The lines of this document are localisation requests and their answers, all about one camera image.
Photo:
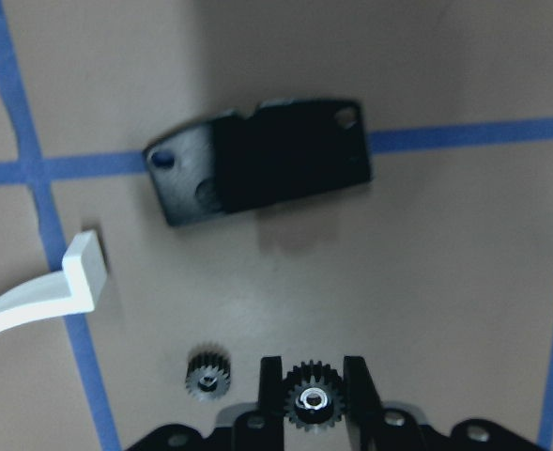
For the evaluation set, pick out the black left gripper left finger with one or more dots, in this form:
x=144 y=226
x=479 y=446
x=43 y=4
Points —
x=271 y=403

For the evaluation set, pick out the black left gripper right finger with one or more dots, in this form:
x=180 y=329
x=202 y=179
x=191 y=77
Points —
x=363 y=404

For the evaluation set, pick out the small black bearing gear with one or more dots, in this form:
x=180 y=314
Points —
x=209 y=374

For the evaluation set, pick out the white curved plastic part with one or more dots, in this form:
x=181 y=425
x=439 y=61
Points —
x=74 y=289

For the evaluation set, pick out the black plastic bracket plate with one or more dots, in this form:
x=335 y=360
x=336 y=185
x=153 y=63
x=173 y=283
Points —
x=282 y=151

